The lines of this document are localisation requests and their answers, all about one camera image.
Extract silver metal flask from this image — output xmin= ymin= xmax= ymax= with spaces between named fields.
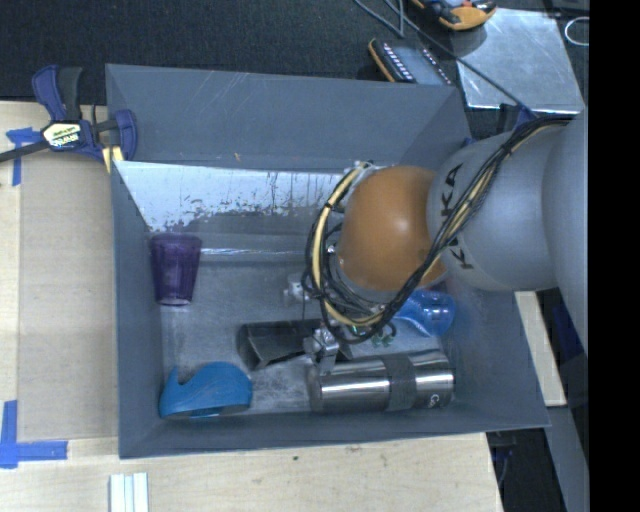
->
xmin=306 ymin=351 xmax=457 ymax=414

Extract dark grey angular metal piece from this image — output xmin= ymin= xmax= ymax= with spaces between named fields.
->
xmin=236 ymin=319 xmax=326 ymax=372

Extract blue clear plastic bottle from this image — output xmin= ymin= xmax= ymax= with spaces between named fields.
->
xmin=391 ymin=289 xmax=458 ymax=338

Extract blue whale-shaped tape dispenser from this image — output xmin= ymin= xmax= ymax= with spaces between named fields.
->
xmin=158 ymin=361 xmax=254 ymax=420

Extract purple plastic cup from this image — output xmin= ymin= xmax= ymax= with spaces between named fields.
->
xmin=148 ymin=233 xmax=203 ymax=307

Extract grey metal bin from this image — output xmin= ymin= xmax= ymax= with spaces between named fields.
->
xmin=104 ymin=63 xmax=553 ymax=460

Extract pale wood board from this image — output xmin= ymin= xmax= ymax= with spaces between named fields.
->
xmin=16 ymin=149 xmax=121 ymax=444

